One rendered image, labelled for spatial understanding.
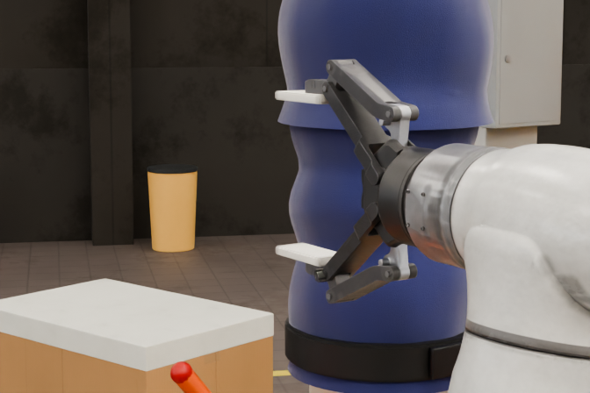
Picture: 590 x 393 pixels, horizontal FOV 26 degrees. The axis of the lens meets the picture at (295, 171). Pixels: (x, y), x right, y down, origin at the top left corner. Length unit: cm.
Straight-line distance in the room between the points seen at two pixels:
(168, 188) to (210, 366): 633
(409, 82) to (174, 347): 156
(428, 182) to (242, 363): 208
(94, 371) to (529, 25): 122
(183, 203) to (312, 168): 783
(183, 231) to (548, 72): 656
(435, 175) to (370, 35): 43
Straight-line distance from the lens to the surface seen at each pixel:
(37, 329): 301
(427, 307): 137
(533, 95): 285
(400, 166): 95
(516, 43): 280
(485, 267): 84
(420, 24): 132
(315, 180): 137
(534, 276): 81
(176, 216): 920
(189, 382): 133
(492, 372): 83
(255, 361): 299
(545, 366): 82
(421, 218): 91
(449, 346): 138
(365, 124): 102
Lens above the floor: 172
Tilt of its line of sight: 7 degrees down
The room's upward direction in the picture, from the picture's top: straight up
